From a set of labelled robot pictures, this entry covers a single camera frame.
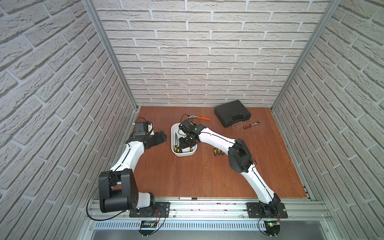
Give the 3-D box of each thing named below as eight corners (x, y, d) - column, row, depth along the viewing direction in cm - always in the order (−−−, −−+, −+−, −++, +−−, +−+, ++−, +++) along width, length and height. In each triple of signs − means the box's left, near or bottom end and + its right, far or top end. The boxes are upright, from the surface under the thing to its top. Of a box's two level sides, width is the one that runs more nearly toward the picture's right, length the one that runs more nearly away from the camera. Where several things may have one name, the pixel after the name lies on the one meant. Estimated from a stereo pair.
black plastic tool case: (223, 129, 108) (224, 124, 104) (211, 111, 119) (211, 106, 115) (250, 118, 114) (252, 114, 110) (236, 102, 126) (238, 98, 122)
